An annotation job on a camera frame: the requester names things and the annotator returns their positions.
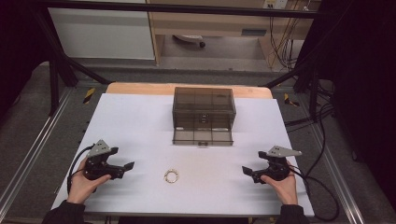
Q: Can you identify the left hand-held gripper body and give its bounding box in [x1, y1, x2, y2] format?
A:
[83, 139, 125, 182]

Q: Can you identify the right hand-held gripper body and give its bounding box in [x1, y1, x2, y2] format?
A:
[252, 145, 304, 185]

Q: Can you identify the small metal ring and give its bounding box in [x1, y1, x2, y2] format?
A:
[163, 168, 180, 184]

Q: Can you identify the transparent brown drawer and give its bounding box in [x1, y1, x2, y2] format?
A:
[172, 125, 234, 147]

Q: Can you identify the transparent brown drawer box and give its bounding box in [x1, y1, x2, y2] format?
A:
[171, 86, 237, 147]

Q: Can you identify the person's right hand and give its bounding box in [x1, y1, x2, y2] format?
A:
[260, 160, 299, 206]

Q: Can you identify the person's left hand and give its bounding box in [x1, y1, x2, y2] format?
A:
[66, 157, 112, 205]

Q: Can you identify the white table sheet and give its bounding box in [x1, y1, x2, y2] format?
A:
[50, 92, 316, 217]

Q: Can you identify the yellow black tape strip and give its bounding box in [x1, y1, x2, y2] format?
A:
[82, 87, 96, 105]
[283, 92, 301, 107]

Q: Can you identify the white cabinet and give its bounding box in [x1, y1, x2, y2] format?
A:
[47, 7, 156, 61]

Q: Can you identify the office chair base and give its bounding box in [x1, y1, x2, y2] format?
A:
[172, 34, 206, 49]

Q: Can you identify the light wooden desk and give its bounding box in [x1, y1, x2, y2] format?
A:
[145, 0, 322, 67]

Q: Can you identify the white power strip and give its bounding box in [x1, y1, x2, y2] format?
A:
[262, 0, 290, 10]

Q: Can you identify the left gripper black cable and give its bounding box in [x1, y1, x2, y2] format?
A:
[66, 144, 95, 196]

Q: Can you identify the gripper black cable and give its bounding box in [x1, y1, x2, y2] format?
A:
[288, 164, 341, 223]
[66, 144, 95, 196]

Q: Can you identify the black floor cable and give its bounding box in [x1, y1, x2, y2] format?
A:
[284, 101, 336, 179]

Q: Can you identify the aluminium rail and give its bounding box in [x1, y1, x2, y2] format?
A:
[306, 122, 366, 224]
[0, 86, 75, 217]

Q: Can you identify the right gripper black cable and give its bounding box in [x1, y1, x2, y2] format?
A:
[288, 164, 341, 223]

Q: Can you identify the black metal frame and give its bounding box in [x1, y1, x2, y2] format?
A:
[29, 0, 335, 123]

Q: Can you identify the hanging cable bundle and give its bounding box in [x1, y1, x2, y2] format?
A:
[268, 14, 310, 72]

